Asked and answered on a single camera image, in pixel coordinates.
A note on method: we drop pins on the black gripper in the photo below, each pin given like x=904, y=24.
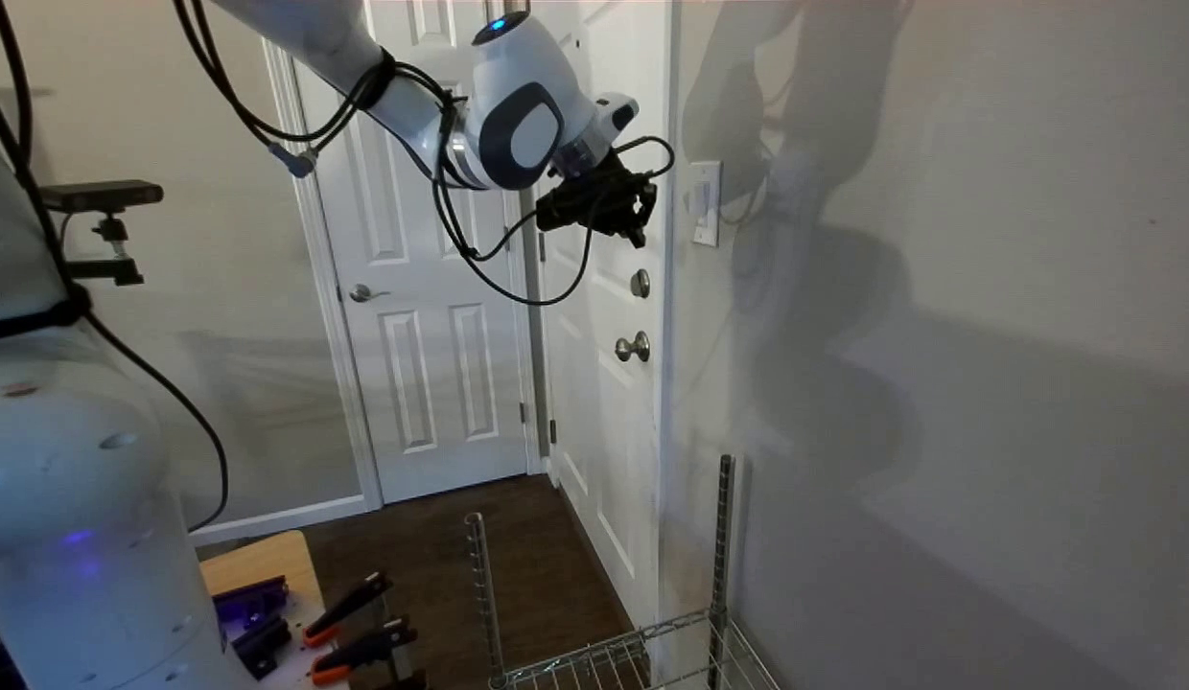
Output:
x=615, y=191

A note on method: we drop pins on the white rocker light switch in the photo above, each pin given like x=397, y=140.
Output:
x=703, y=206

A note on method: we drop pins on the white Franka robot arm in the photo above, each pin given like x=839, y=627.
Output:
x=523, y=120

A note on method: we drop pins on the silver deadbolt lock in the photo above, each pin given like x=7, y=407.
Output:
x=641, y=282

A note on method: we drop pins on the silver round door knob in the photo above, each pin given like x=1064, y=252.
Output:
x=633, y=346

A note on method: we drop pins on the white door casing trim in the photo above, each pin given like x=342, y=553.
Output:
x=669, y=422

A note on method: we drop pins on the metal door hinge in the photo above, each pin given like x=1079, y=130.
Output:
x=551, y=430
x=523, y=416

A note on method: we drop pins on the black orange spring clamp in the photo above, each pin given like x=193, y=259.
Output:
x=352, y=600
x=366, y=650

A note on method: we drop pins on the black box with purple glow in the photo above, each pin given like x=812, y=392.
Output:
x=250, y=600

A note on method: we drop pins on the small black box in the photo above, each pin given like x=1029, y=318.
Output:
x=267, y=646

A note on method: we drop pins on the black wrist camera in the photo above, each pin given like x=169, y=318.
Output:
x=562, y=208

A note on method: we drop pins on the thin metal shelf post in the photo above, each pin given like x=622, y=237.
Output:
x=485, y=578

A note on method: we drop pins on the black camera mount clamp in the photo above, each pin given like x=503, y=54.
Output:
x=101, y=272

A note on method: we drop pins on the black stereo camera bar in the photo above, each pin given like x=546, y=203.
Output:
x=96, y=198

